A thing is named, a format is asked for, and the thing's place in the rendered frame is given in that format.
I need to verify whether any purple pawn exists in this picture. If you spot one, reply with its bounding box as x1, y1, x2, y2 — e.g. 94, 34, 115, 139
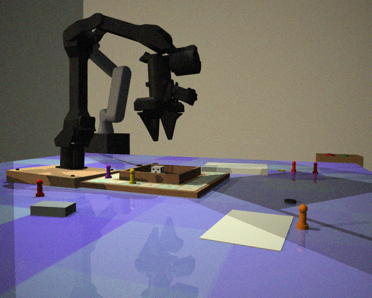
105, 165, 112, 178

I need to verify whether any orange pawn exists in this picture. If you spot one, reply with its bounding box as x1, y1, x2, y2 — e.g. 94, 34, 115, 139
297, 205, 309, 230

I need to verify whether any white die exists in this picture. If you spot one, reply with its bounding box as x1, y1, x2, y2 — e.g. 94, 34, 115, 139
151, 166, 164, 173

